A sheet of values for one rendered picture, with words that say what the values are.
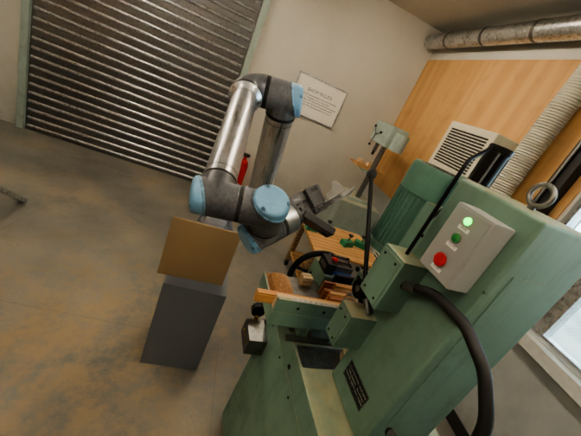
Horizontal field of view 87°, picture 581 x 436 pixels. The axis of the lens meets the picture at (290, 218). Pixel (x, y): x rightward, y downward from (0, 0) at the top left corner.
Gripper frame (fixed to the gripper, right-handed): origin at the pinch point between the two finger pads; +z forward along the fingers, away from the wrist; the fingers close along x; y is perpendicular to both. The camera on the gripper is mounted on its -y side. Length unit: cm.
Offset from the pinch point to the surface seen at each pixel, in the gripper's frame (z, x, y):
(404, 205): 8.2, -13.5, -11.2
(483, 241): -9.9, -43.0, -19.6
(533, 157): 166, 20, -38
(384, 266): -13.7, -18.7, -20.2
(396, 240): 3.7, -8.4, -19.8
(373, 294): -18.3, -15.2, -25.6
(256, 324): -32, 52, -31
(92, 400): -102, 98, -28
